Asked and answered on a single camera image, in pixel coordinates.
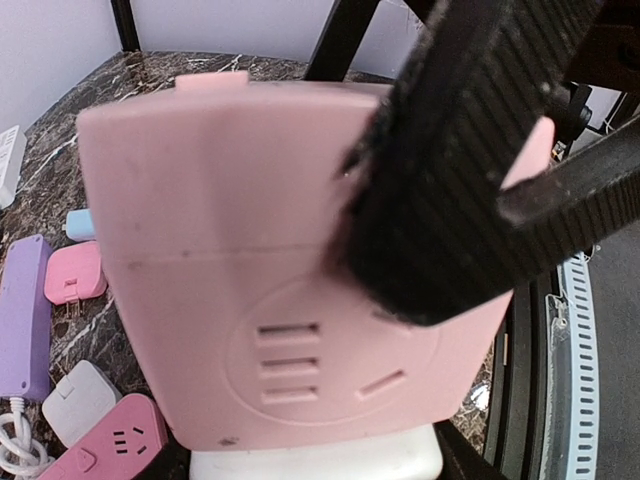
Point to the light blue charger plug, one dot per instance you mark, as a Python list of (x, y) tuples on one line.
[(79, 225)]

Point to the purple power strip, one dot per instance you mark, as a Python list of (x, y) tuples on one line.
[(26, 320)]

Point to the black frame left post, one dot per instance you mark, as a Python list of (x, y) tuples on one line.
[(125, 24)]

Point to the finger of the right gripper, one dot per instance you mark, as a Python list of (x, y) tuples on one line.
[(434, 231)]

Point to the black frame post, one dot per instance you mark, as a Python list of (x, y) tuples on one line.
[(342, 34), (125, 24)]

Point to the white slotted cable duct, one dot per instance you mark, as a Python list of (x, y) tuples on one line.
[(584, 368)]

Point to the pink charger plug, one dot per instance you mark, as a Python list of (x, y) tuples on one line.
[(74, 274)]

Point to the white power strip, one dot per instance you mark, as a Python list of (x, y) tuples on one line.
[(12, 150)]

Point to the pink triangular power strip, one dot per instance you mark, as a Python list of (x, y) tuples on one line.
[(120, 446)]

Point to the white square adapter plug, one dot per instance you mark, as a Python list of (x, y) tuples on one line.
[(79, 401)]

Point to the black frame right post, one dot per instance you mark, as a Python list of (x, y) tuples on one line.
[(342, 34)]

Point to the white cube socket base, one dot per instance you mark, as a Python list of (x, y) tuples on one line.
[(410, 454)]

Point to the pink white cube adapter cluster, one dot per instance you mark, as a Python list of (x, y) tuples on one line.
[(215, 205)]

